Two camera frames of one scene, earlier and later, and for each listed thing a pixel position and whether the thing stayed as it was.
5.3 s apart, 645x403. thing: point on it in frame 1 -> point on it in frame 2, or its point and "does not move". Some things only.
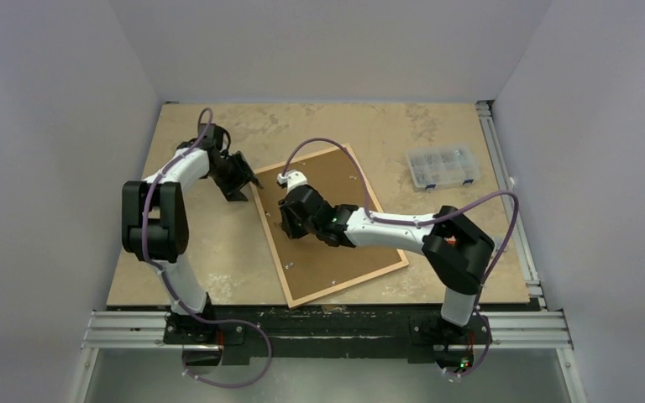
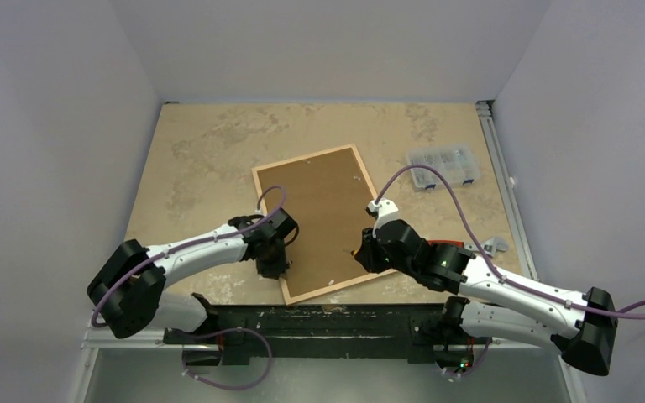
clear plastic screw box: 436,166 does not move
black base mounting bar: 422,332 does not move
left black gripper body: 228,175 -> 274,261
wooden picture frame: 308,268 does not move
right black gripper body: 293,214 -> 367,253
